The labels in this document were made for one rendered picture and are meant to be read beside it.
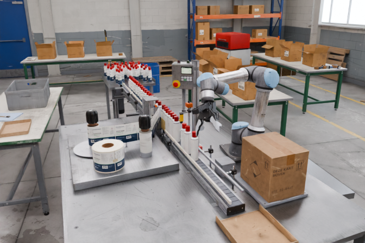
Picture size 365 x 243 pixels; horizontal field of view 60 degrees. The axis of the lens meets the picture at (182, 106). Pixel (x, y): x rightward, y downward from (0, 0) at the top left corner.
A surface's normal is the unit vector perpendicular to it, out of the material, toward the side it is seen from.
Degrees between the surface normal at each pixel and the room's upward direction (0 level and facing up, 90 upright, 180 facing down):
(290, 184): 90
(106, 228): 0
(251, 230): 0
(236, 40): 90
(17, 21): 90
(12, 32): 90
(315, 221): 0
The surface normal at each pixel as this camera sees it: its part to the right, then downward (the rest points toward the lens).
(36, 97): 0.29, 0.29
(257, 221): -0.01, -0.95
